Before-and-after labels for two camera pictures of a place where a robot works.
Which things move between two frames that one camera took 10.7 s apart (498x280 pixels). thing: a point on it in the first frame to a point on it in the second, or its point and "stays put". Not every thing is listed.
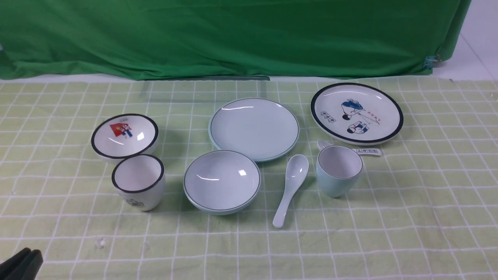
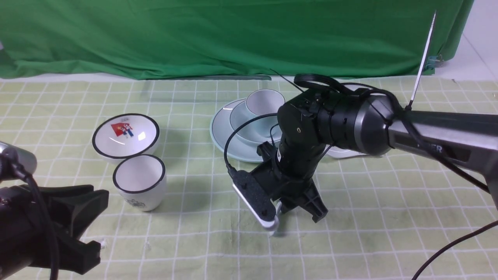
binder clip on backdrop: x=432 y=61 stays put
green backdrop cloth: x=151 y=40 stays put
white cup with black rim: x=140 y=179 stays put
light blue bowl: x=219 y=182 to x=253 y=127
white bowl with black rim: x=124 y=135 stays put
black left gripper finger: x=25 y=265 to x=28 y=234
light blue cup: x=338 y=169 to x=264 y=102
